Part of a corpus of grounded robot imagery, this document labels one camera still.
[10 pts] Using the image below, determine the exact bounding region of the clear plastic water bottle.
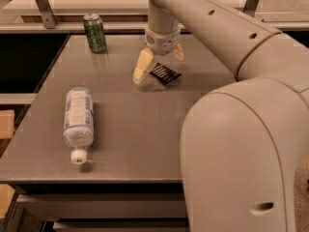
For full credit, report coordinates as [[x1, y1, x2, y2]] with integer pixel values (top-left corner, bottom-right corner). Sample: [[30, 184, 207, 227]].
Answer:
[[63, 87, 94, 164]]

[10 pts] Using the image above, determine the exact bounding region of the left metal shelf bracket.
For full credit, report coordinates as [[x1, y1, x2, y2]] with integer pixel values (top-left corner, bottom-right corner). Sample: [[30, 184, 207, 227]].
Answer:
[[35, 0, 57, 29]]

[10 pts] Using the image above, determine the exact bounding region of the brown cardboard box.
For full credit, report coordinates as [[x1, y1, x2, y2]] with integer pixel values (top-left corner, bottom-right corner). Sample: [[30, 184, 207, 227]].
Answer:
[[0, 110, 14, 139]]

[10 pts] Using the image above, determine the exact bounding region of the black rxbar chocolate wrapper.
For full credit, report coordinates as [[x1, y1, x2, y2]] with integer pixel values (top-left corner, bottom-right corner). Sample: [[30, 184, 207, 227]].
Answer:
[[151, 63, 181, 85]]

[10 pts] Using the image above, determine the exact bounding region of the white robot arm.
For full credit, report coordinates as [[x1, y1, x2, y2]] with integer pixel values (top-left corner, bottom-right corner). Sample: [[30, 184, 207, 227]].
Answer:
[[146, 0, 309, 232]]

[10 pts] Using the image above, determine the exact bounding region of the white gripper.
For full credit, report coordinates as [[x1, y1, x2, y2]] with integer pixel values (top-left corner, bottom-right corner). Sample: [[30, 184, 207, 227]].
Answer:
[[132, 27, 184, 84]]

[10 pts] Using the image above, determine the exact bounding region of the green soda can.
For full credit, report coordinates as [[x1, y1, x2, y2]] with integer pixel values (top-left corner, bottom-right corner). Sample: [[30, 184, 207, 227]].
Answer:
[[83, 14, 107, 53]]

